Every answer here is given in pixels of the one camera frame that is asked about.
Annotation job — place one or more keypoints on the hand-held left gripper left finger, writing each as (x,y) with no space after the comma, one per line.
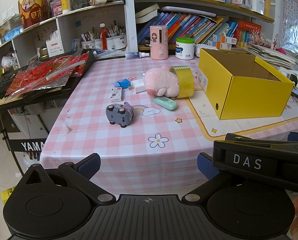
(90,166)

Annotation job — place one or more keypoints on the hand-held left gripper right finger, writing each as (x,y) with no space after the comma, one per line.
(205,166)

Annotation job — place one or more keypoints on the yellow cardboard box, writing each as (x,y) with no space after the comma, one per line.
(251,97)

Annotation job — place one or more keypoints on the grey toy car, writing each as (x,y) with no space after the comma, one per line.
(119,115)

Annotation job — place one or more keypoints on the yellow tape roll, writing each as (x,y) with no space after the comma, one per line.
(186,85)

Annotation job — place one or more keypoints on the mint green remote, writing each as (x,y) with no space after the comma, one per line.
(165,103)

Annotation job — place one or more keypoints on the small white red box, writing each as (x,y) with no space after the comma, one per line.
(116,94)

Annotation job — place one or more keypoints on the small blue tape dispenser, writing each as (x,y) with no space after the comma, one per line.
(122,83)

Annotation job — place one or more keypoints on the white charger adapter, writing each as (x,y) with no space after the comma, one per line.
(138,86)

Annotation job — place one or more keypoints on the pink plush pig toy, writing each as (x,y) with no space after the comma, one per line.
(160,81)

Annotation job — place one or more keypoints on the yellow bordered desk mat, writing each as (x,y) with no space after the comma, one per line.
(208,122)

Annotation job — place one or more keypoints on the black smartphone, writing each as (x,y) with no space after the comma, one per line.
(297,92)

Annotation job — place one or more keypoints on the pink checked tablecloth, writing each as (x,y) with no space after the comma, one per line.
(89,120)

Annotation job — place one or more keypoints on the black keyboard stand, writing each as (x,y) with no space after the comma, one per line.
(31,146)

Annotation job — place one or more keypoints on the white power strip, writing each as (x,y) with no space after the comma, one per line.
(289,73)

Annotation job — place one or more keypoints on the stack of paper booklets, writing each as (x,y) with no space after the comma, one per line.
(271,55)

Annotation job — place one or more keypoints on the orange white medicine box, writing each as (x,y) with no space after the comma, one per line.
(223,45)
(223,38)

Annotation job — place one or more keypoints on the white quilted pouch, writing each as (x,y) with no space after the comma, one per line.
(197,51)

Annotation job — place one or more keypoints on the bag of red packets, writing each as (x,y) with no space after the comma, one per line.
(46,75)

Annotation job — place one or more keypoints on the white jar green lid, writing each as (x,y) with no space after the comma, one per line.
(184,50)

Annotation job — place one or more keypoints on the floral paper ornament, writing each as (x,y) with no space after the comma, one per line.
(257,37)

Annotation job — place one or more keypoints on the black electronic keyboard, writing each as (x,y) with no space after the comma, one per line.
(87,62)

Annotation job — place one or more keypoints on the red boxed book set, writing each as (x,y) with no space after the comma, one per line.
(247,33)

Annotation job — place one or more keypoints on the dark blue spray bottle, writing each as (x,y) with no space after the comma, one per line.
(135,55)

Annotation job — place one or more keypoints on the white pen holder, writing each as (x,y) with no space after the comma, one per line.
(87,45)
(97,45)
(116,43)

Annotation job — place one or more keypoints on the row of colourful books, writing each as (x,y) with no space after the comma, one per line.
(188,25)

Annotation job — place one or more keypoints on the pink humidifier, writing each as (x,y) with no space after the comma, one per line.
(158,42)

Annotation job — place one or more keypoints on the white drinking straws box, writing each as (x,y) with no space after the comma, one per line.
(54,47)

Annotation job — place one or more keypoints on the red tassel ornament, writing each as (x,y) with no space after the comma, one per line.
(104,36)

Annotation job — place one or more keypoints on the white pen organizer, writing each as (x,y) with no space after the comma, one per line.
(255,6)

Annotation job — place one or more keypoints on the white wooden bookshelf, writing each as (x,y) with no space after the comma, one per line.
(129,30)

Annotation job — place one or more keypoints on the blue packet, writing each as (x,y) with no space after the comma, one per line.
(11,34)

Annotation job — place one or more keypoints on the pink box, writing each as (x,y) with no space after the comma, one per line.
(56,8)

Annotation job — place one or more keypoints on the white bottle yellow label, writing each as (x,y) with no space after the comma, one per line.
(65,3)

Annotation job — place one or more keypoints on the red yellow printed box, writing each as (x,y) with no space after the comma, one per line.
(34,7)

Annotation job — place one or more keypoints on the white wall switch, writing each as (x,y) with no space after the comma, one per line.
(8,13)

